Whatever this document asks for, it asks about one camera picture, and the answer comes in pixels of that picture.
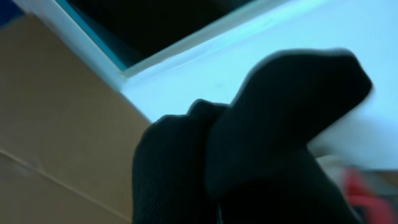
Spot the black t-shirt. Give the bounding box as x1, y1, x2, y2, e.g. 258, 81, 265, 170
132, 49, 372, 223

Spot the white folded garment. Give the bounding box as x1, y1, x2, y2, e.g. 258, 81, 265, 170
306, 93, 398, 187

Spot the red and black folded garment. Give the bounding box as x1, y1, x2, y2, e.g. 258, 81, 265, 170
341, 168, 397, 224

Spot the brown cardboard box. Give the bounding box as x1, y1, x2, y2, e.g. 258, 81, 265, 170
1, 16, 149, 224

